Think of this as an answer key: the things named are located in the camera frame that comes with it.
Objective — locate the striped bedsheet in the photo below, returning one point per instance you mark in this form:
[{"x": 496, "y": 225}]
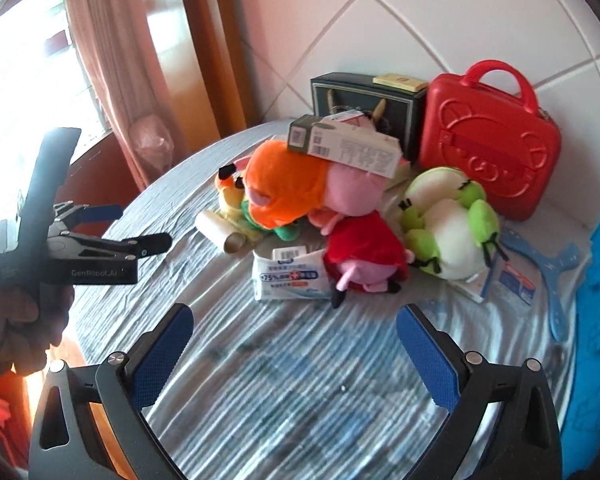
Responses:
[{"x": 280, "y": 385}]

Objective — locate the white flat box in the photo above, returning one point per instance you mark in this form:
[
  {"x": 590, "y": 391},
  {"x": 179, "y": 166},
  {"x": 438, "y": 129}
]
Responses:
[{"x": 399, "y": 175}]

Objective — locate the red hard-shell suitcase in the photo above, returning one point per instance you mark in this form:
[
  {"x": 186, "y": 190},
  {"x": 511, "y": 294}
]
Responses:
[{"x": 485, "y": 150}]

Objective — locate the white lint roller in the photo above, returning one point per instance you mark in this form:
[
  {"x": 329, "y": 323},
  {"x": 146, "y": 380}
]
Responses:
[{"x": 217, "y": 232}]

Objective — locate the dark gift box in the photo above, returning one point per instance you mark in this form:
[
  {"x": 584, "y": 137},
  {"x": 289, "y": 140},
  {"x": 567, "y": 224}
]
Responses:
[{"x": 340, "y": 92}]

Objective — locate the pink plastic bag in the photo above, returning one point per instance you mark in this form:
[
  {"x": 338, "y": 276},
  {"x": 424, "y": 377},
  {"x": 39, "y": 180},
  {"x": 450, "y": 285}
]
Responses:
[{"x": 150, "y": 140}]

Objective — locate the blue boomerang toy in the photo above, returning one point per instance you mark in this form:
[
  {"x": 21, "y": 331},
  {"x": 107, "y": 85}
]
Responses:
[{"x": 560, "y": 300}]

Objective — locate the pink curtain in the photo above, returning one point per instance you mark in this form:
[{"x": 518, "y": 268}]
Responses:
[{"x": 110, "y": 60}]

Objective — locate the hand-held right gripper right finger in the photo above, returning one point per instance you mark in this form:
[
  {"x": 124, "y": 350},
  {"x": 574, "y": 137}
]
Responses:
[{"x": 430, "y": 360}]

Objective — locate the bright window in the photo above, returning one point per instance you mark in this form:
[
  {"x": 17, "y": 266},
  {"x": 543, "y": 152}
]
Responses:
[{"x": 30, "y": 70}]

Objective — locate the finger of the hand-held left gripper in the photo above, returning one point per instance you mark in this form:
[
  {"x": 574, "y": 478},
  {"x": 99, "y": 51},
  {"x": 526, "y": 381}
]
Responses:
[
  {"x": 100, "y": 212},
  {"x": 130, "y": 246}
]

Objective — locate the person's left hand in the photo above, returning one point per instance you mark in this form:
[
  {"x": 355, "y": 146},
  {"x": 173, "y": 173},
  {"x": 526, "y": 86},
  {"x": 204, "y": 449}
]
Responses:
[{"x": 15, "y": 330}]

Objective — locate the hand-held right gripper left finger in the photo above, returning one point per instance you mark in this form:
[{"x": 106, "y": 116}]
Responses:
[{"x": 162, "y": 355}]

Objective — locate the small beige box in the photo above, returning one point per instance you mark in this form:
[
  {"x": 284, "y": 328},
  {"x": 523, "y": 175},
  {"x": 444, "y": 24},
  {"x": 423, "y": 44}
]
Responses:
[{"x": 399, "y": 82}]

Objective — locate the white and green carton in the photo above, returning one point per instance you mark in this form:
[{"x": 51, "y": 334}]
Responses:
[{"x": 350, "y": 147}]

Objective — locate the wet wipes packet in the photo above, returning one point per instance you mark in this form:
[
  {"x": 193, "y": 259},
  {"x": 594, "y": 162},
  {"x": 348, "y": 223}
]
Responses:
[{"x": 290, "y": 275}]

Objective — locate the small blue white box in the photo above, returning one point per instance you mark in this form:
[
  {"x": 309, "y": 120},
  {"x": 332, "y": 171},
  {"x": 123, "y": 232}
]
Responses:
[{"x": 515, "y": 282}]

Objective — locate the yellow duck plush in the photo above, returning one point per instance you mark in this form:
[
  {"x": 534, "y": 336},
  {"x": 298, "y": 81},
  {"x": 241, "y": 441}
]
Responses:
[{"x": 232, "y": 200}]

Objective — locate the pig plush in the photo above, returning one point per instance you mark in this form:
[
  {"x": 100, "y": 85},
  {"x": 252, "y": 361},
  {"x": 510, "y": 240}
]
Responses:
[
  {"x": 285, "y": 185},
  {"x": 365, "y": 250}
]

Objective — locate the green frog plush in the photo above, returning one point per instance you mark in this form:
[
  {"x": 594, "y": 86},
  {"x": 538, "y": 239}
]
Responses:
[{"x": 450, "y": 230}]

